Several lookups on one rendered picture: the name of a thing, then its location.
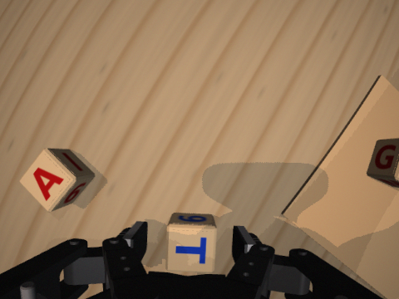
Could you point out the wooden letter block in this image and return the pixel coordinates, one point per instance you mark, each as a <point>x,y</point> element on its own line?
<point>384,164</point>
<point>190,243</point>
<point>56,178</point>

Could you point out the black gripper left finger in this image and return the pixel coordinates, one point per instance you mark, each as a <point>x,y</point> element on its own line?
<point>39,277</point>

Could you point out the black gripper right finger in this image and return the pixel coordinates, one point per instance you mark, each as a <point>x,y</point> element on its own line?
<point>291,275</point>

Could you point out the peach flat mat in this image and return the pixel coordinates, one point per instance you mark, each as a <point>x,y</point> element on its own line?
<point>353,216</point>

